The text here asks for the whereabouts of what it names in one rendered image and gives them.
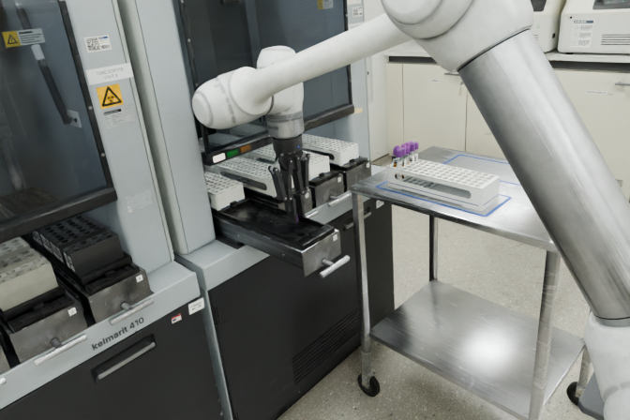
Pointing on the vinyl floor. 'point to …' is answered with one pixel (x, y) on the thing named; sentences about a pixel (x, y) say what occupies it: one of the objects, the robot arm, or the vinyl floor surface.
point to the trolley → (524, 340)
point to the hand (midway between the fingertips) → (294, 208)
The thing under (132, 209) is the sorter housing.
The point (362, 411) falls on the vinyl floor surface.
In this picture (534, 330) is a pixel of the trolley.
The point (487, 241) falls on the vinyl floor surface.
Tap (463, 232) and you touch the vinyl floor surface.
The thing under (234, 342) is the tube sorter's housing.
